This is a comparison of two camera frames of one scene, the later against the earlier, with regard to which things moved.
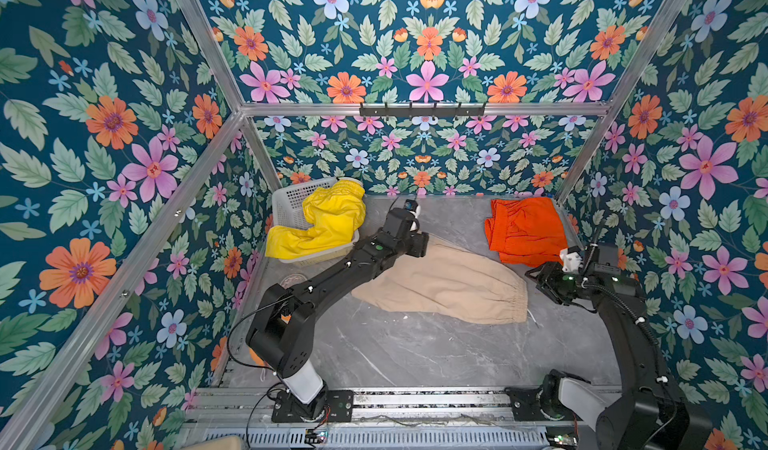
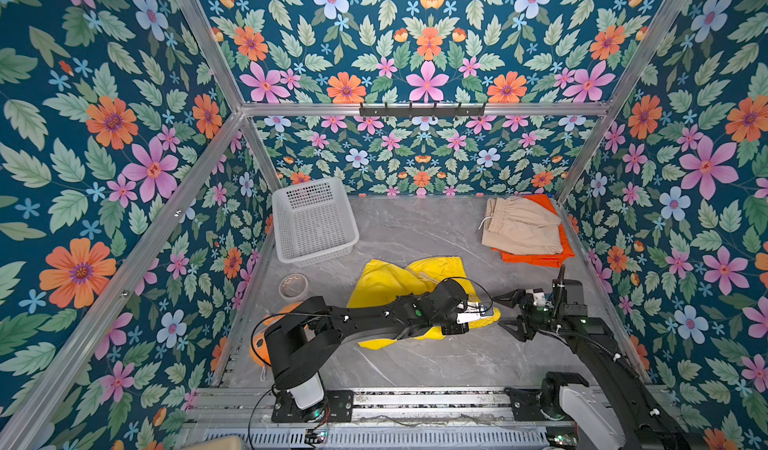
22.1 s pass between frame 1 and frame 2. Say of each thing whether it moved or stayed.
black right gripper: moved
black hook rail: stayed
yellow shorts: moved
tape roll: stayed
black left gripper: moved
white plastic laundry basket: stayed
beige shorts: moved
